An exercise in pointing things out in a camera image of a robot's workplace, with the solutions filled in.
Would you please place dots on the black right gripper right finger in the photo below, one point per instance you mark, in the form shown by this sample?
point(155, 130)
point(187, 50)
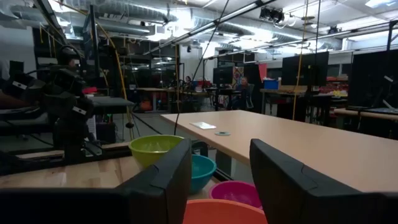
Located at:
point(286, 186)

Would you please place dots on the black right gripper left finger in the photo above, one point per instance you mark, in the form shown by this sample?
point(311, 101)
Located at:
point(168, 186)

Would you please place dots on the large red plastic bowl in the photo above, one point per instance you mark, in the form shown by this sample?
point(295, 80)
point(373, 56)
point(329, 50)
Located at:
point(220, 213)

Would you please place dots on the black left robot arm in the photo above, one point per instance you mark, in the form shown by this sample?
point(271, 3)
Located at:
point(66, 102)

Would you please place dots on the teal plastic bowl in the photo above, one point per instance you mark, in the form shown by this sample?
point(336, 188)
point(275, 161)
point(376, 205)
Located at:
point(202, 171)

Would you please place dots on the green plastic bowl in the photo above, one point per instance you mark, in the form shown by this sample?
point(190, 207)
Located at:
point(149, 149)

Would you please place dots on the light wooden neighbouring table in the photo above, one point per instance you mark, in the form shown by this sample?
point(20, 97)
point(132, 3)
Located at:
point(311, 146)

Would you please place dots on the magenta plastic bowl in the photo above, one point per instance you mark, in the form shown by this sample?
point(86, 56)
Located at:
point(233, 191)

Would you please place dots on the white paper sheet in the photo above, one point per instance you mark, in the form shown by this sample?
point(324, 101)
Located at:
point(202, 125)

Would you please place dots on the small grey tape roll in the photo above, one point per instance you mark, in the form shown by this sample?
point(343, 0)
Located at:
point(222, 133)

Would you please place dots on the dark grey side table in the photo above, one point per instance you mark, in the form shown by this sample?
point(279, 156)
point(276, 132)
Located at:
point(110, 102)

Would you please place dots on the blue storage bin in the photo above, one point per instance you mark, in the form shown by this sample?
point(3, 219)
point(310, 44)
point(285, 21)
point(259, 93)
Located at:
point(271, 84)

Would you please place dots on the person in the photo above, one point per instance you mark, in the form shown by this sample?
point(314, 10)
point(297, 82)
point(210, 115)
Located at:
point(188, 82)
point(244, 91)

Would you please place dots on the red hanging cloth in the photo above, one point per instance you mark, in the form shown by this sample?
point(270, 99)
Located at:
point(262, 71)

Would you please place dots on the large black monitor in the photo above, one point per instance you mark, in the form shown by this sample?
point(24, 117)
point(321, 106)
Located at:
point(304, 68)

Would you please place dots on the colourful patterned cloth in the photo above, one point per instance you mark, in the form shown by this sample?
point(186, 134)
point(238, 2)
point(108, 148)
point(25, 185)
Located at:
point(238, 76)

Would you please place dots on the small red container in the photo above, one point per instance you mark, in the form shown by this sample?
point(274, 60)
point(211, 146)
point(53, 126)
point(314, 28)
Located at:
point(89, 90)

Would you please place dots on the small black monitor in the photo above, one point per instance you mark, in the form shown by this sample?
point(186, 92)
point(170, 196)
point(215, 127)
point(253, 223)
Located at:
point(223, 75)

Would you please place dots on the black partition panel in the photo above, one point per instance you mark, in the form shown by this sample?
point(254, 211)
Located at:
point(373, 77)

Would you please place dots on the round black ceiling device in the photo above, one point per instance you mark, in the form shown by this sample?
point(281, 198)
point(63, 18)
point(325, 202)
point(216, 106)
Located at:
point(334, 30)

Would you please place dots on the aluminium frame bar with light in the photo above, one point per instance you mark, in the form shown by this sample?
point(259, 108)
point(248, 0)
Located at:
point(211, 23)

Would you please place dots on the black overhead camera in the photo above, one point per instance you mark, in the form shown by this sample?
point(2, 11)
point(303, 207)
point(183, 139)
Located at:
point(271, 14)

